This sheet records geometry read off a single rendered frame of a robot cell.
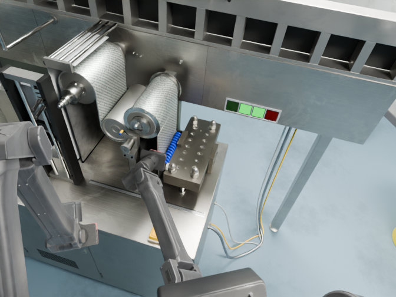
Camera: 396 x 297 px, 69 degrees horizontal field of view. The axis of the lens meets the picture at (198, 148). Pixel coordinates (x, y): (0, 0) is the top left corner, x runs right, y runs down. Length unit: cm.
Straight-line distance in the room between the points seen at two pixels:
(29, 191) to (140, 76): 93
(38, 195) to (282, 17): 94
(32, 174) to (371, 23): 107
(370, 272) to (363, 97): 155
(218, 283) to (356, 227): 245
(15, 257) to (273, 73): 105
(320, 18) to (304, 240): 170
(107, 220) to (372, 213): 221
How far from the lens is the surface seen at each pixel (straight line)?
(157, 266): 145
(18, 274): 49
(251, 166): 271
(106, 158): 147
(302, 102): 130
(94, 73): 114
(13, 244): 47
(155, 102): 112
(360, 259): 256
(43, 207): 65
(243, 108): 133
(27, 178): 57
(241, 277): 29
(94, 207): 132
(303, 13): 114
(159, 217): 89
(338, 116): 135
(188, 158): 128
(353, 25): 117
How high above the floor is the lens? 198
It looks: 46 degrees down
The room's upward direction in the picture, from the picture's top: 7 degrees clockwise
